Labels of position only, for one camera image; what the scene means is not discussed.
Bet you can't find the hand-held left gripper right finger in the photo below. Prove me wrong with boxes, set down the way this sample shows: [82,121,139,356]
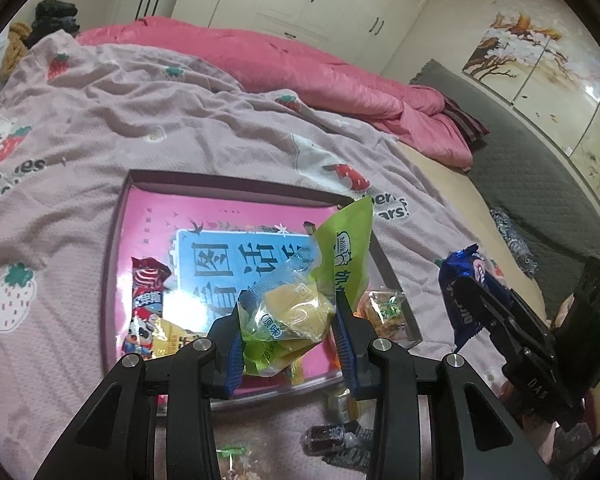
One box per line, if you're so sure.
[332,295,556,480]

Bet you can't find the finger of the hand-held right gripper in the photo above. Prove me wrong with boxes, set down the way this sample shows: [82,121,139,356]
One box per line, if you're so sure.
[455,276,526,361]
[500,289,553,346]

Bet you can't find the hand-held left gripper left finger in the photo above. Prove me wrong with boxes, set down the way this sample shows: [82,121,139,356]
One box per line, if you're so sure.
[32,310,246,480]

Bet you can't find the blue cookie packet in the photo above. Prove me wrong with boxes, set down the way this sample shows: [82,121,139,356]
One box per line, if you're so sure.
[440,244,511,353]

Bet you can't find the clear cracker packet green label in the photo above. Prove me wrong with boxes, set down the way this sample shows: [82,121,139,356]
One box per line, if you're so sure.
[357,287,411,343]
[215,442,256,480]

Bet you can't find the yellow snack packet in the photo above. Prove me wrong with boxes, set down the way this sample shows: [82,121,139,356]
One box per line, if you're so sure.
[152,317,206,358]

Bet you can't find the dark green snack packet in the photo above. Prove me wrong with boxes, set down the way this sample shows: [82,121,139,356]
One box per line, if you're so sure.
[327,447,378,468]

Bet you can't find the red long snack packet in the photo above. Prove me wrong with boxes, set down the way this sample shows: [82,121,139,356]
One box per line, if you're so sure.
[122,256,173,361]

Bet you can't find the green cake snack packet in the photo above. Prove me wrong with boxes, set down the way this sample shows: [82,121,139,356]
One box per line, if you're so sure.
[237,195,373,378]

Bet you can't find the purple cardboard box tray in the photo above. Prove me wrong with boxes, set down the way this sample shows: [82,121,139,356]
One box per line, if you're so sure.
[99,169,423,401]

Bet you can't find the patterned cloth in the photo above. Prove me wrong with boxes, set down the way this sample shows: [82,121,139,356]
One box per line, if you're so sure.
[490,207,543,281]

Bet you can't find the small brown snack packet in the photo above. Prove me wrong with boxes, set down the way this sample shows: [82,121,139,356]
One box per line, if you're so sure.
[302,421,363,457]

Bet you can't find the beige bed sheet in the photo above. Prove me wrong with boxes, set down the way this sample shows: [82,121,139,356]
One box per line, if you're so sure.
[397,140,548,321]

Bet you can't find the grey padded headboard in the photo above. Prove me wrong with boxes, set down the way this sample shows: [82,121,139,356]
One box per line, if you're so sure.
[410,59,600,291]

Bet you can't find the pink book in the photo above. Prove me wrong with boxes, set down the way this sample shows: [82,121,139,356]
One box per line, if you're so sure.
[114,187,381,386]

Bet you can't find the dark striped pillow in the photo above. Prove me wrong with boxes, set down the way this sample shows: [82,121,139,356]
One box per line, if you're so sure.
[442,97,491,153]

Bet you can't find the pink quilt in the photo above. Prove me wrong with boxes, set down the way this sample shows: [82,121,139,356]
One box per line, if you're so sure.
[77,16,473,171]

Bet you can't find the brown plush toy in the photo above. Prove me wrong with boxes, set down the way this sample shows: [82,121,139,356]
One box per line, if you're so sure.
[0,21,41,81]

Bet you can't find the dark plush toy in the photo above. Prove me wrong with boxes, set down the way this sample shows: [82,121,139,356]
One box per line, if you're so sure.
[32,0,81,43]

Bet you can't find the floral wall painting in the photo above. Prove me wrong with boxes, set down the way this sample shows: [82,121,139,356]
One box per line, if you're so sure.
[462,7,600,233]

